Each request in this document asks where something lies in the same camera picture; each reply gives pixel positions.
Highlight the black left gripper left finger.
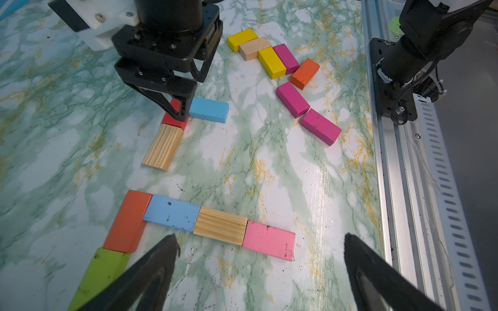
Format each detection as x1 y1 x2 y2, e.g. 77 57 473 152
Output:
80 235 181 310

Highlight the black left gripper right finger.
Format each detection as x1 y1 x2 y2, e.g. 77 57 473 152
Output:
344 233 442 310

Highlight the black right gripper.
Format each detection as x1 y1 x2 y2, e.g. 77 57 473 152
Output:
112 3 223 122

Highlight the yellow block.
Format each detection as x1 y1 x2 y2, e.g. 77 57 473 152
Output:
258 47 287 80
227 29 259 53

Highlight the green block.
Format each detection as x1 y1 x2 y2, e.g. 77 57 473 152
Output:
68 248 130 310

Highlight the orange-red block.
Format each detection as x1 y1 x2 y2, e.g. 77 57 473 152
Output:
103 190 153 253

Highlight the small light blue block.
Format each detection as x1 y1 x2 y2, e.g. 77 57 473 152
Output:
189 97 230 124

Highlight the red block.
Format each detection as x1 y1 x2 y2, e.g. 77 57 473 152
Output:
161 98 191 131

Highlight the natural wood block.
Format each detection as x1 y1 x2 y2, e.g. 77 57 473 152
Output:
239 37 272 61
142 124 184 172
193 207 248 246

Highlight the magenta block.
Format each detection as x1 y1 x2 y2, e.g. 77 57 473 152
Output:
276 82 311 119
273 44 300 75
301 109 342 146

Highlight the pink block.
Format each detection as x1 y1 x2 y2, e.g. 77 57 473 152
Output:
242 221 296 262

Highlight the orange block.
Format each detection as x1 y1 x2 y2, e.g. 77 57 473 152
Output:
290 58 320 90

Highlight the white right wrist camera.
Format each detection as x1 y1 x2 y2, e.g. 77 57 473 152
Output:
48 0 140 51

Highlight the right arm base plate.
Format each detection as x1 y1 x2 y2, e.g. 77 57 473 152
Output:
369 38 420 123

